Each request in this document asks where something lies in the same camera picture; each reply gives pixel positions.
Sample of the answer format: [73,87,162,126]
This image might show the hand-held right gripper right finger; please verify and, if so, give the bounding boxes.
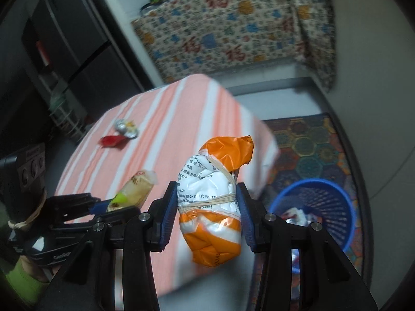
[236,183,378,311]

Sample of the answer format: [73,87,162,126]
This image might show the black pan with green item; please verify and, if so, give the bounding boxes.
[140,0,169,10]

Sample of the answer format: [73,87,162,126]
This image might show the yellow snack packet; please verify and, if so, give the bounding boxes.
[106,169,159,213]

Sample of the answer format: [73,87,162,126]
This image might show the orange white plastic packet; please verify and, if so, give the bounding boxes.
[177,135,255,268]

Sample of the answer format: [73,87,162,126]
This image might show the dark grey fridge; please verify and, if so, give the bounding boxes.
[21,0,146,104]

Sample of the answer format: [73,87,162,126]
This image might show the person's left forearm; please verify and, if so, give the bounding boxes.
[4,259,50,307]

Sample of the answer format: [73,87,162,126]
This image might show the white wire rack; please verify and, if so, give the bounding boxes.
[49,97,88,143]

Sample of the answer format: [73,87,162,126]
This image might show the orange striped table cloth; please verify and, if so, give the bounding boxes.
[54,74,280,311]

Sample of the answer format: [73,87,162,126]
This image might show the crushed silver orange can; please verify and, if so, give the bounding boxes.
[113,119,140,138]

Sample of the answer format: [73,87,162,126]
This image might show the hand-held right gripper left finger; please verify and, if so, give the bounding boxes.
[35,181,179,311]

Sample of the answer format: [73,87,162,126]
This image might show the hexagon patterned rug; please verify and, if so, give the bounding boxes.
[253,113,364,311]

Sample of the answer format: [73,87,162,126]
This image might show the crushed red can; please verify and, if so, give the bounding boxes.
[99,134,129,150]

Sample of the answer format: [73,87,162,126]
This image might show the printed blanket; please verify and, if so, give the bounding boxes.
[285,0,338,92]
[131,0,307,85]

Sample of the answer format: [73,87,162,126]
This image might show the person's left hand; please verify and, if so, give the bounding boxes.
[18,256,61,282]

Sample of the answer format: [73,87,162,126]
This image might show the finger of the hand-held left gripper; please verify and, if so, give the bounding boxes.
[97,206,141,234]
[45,193,113,226]

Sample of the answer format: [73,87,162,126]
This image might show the blue plastic basket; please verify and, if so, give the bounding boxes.
[267,179,358,276]

